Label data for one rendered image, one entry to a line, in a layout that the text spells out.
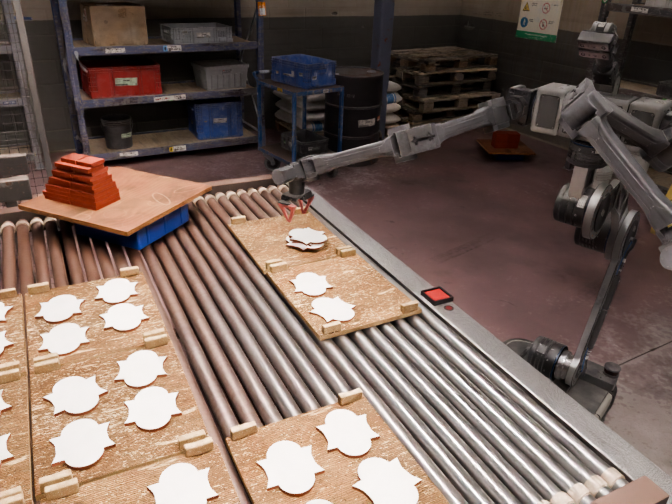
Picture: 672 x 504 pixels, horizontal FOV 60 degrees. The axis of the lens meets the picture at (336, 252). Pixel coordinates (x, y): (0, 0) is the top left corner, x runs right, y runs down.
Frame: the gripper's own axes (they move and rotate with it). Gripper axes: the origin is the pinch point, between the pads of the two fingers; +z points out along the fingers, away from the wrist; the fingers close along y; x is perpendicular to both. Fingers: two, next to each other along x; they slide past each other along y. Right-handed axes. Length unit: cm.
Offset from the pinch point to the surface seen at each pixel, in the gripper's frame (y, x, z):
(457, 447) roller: -63, -86, 13
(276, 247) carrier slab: -8.2, 3.1, 10.5
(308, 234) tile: 1.8, -4.3, 7.1
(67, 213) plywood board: -45, 67, 0
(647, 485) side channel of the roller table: -56, -124, 10
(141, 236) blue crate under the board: -34, 44, 7
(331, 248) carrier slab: 2.6, -13.9, 10.5
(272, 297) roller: -34.8, -14.4, 12.6
